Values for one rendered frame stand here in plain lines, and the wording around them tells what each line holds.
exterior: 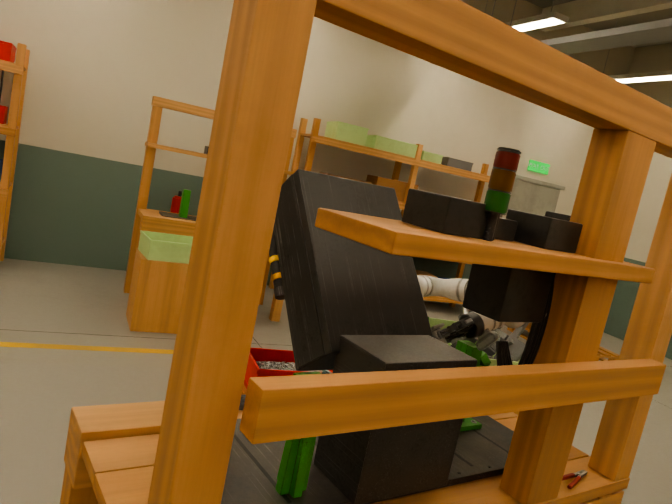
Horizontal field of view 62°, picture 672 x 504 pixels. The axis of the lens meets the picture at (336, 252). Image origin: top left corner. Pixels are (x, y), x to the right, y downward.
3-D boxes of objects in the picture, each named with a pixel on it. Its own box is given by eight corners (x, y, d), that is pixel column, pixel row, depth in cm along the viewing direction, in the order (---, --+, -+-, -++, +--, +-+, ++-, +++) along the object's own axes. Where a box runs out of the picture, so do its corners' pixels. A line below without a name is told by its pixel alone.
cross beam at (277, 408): (238, 429, 90) (248, 376, 88) (641, 387, 165) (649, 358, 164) (251, 445, 86) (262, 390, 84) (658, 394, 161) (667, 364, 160)
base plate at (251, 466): (163, 432, 144) (165, 424, 144) (457, 402, 208) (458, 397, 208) (229, 535, 110) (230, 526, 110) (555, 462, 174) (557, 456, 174)
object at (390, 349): (311, 463, 140) (338, 333, 135) (401, 449, 158) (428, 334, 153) (353, 506, 125) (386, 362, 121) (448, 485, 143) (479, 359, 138)
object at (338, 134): (474, 317, 816) (512, 164, 785) (281, 298, 683) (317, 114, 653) (452, 306, 864) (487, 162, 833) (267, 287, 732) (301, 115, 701)
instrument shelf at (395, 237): (313, 226, 114) (317, 207, 113) (567, 261, 166) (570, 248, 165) (391, 254, 94) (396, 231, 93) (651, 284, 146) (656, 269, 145)
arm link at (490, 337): (496, 339, 162) (511, 334, 165) (476, 306, 166) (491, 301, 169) (479, 352, 169) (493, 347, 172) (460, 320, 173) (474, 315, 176)
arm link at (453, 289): (475, 302, 223) (463, 303, 216) (418, 295, 241) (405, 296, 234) (476, 279, 223) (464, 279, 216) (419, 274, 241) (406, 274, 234)
